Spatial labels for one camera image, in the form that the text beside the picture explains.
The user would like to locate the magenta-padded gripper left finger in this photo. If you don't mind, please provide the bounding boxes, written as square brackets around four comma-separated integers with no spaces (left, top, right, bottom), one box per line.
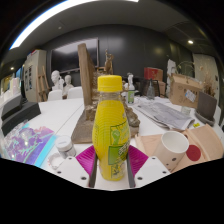
[54,144,99,190]

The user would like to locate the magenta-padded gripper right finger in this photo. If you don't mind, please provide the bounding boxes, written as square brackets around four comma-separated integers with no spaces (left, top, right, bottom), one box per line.
[126,144,172,189]

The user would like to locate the yellow drink bottle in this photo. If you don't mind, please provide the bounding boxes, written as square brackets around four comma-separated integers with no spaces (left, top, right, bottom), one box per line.
[92,74,132,182]

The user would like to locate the small white-lidded jar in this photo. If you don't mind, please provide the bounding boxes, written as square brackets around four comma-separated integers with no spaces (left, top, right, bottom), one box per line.
[54,134,77,159]

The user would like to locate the iridescent colourful sheet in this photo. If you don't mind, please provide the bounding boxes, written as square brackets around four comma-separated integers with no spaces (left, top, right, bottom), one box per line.
[3,124,58,168]

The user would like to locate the spread newspaper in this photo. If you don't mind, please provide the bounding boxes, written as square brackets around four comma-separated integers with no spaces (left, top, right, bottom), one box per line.
[134,100,196,131]

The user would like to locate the light wooden board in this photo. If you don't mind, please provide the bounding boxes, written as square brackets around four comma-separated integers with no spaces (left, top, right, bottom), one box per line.
[134,123,224,174]

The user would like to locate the small glass cup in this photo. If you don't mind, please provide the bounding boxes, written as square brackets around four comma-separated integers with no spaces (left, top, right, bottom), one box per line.
[180,105,192,117]

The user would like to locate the grey plant saucer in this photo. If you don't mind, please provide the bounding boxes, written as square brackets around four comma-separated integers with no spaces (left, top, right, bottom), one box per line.
[194,111,217,127]

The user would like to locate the black foam block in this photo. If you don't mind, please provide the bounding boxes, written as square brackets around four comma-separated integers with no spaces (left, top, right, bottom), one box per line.
[0,94,24,121]
[1,101,42,136]

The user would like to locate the white chair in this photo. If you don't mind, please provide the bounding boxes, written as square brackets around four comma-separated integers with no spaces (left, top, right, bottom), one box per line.
[47,89,64,102]
[67,86,84,100]

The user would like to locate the white spray bottle green label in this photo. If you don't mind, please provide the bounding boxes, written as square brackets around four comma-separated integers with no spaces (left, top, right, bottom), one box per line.
[126,73,136,105]

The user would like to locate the clear glass bottle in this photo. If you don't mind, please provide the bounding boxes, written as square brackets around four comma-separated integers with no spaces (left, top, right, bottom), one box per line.
[146,79,156,100]

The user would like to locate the white plaster bust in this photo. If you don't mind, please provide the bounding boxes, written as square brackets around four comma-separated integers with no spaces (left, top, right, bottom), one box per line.
[63,74,75,96]
[50,69,65,92]

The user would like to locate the cardboard box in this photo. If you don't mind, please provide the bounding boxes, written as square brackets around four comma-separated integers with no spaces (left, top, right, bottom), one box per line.
[168,73,204,109]

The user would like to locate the wooden easel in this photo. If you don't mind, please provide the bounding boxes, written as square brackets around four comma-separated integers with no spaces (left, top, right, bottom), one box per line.
[36,65,51,103]

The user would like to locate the golden sculpture on wooden base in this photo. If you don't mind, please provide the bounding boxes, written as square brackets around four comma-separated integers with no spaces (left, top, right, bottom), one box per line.
[70,42,142,145]

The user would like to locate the red box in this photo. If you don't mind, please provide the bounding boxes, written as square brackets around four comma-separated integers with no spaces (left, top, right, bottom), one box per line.
[143,67,164,83]

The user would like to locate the white cabinet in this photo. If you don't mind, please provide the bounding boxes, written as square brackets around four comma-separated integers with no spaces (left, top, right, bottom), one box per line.
[23,49,48,103]

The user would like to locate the white dotted mug brown handle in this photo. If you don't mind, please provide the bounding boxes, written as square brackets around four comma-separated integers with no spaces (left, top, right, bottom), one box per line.
[153,130,190,173]

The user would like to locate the dark wall screen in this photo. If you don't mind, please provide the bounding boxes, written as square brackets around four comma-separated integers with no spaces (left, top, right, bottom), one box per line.
[50,37,100,74]

